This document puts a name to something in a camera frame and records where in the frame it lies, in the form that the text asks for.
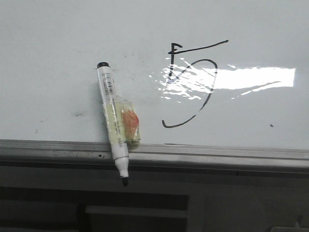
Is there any white taped whiteboard marker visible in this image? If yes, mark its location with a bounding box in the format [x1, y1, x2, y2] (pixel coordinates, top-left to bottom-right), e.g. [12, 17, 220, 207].
[97, 62, 140, 187]

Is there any white whiteboard with aluminium frame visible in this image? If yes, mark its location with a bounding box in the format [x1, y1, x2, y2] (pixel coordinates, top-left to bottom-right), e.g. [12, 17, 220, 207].
[0, 0, 309, 174]

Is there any white object at bottom edge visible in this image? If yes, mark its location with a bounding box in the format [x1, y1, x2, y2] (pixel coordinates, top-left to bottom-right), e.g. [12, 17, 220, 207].
[270, 215, 309, 232]

